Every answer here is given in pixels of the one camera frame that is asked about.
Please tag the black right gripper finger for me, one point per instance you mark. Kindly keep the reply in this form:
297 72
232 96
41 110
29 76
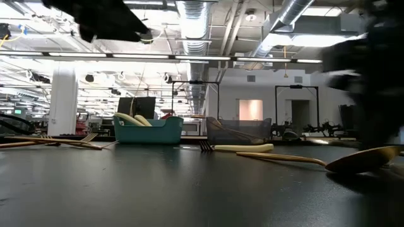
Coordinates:
378 126

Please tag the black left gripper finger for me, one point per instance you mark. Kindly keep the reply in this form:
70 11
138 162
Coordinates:
116 25

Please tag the thin gold cutlery piece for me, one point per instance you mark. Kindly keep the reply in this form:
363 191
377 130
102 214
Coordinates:
79 145

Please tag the black hanging dome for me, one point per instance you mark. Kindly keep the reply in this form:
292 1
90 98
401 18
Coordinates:
146 38

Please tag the black background robot arms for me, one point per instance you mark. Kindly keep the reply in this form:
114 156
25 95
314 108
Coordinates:
328 128

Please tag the black ceiling lamp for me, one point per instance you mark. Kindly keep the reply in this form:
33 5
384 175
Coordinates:
168 79
89 78

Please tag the black monitor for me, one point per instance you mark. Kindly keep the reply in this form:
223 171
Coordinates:
142 107

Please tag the long ceiling light bar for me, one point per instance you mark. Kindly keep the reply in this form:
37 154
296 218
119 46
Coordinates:
202 58

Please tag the white pillar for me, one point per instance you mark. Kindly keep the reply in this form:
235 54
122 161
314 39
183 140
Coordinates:
63 107

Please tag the red cart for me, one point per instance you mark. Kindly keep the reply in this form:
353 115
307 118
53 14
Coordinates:
81 124

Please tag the green exit sign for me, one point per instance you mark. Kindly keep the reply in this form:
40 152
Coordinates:
18 111

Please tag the dark grey plastic bin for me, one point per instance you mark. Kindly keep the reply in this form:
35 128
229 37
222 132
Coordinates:
265 126

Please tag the teal plastic bin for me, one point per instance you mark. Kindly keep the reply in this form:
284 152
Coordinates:
151 134

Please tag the grey box appliance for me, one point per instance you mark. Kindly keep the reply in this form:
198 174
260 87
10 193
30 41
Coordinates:
192 128

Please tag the silver ribbed air duct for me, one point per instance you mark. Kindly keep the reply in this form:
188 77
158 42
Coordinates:
194 28

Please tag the grey wall vent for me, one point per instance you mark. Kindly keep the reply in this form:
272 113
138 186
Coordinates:
251 78
298 79

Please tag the black metal frame stand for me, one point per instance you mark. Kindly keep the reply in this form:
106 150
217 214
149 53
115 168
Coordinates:
296 86
195 82

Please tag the lit wall window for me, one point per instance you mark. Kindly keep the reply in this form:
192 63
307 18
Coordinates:
251 110

